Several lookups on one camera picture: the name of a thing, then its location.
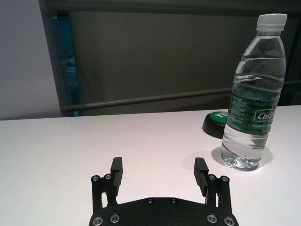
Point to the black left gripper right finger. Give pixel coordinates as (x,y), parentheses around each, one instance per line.
(207,181)

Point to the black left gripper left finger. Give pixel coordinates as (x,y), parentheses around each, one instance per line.
(113,181)

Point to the clear Cestbon water bottle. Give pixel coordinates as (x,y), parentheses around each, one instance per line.
(254,94)

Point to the grey horizontal rail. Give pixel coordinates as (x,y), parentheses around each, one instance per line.
(152,97)

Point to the blue vertical post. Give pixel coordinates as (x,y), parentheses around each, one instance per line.
(69,66)

